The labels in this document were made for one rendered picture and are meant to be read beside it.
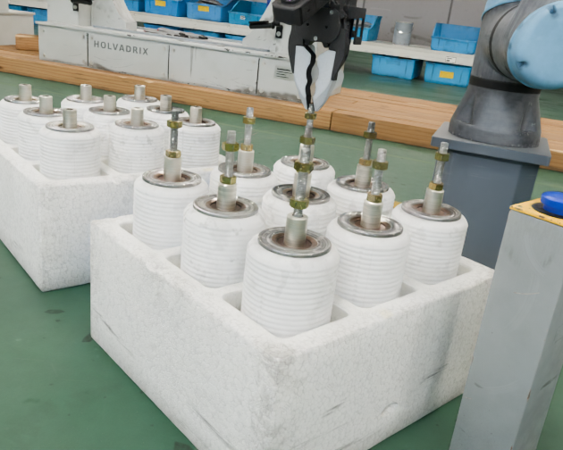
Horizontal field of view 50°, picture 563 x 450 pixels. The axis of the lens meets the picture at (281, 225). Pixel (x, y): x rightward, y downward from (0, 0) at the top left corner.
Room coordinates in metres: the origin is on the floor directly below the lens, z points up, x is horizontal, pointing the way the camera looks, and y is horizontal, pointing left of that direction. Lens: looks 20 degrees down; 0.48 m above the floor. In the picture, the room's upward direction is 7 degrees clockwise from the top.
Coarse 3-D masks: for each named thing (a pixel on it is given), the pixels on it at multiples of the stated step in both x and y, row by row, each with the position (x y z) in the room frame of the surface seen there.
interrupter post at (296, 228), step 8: (288, 216) 0.56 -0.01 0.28; (304, 216) 0.57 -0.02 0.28; (288, 224) 0.56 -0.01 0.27; (296, 224) 0.56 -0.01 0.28; (304, 224) 0.56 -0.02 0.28; (288, 232) 0.56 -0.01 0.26; (296, 232) 0.56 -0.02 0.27; (304, 232) 0.56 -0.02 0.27; (288, 240) 0.56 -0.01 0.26; (296, 240) 0.56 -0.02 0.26; (304, 240) 0.56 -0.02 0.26
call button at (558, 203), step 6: (546, 192) 0.58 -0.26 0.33; (552, 192) 0.59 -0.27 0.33; (558, 192) 0.59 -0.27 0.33; (546, 198) 0.57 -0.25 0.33; (552, 198) 0.56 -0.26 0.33; (558, 198) 0.56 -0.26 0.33; (546, 204) 0.57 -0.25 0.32; (552, 204) 0.56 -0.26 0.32; (558, 204) 0.56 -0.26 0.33; (546, 210) 0.57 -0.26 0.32; (552, 210) 0.56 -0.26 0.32; (558, 210) 0.56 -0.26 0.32
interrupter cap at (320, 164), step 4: (284, 156) 0.91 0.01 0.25; (288, 156) 0.92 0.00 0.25; (292, 156) 0.93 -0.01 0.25; (296, 156) 0.93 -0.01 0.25; (284, 160) 0.90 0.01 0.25; (288, 160) 0.90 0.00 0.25; (292, 160) 0.91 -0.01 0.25; (296, 160) 0.91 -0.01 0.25; (316, 160) 0.92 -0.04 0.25; (320, 160) 0.92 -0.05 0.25; (324, 160) 0.92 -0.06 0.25; (284, 164) 0.88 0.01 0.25; (288, 164) 0.87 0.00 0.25; (292, 164) 0.87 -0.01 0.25; (316, 164) 0.90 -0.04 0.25; (320, 164) 0.89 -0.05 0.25; (324, 164) 0.90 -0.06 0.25; (328, 164) 0.89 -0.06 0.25; (316, 168) 0.87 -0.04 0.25; (320, 168) 0.87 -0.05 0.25; (324, 168) 0.88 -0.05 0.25
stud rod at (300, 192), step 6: (306, 150) 0.56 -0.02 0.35; (300, 156) 0.57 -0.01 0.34; (306, 156) 0.56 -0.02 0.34; (306, 162) 0.56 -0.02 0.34; (300, 174) 0.56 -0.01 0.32; (306, 174) 0.56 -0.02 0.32; (300, 180) 0.56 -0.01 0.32; (306, 180) 0.56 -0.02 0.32; (300, 186) 0.56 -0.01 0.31; (306, 186) 0.57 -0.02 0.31; (300, 192) 0.56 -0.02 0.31; (300, 198) 0.56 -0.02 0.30; (294, 210) 0.57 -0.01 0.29; (300, 210) 0.56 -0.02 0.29; (294, 216) 0.56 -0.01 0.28; (300, 216) 0.56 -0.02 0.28
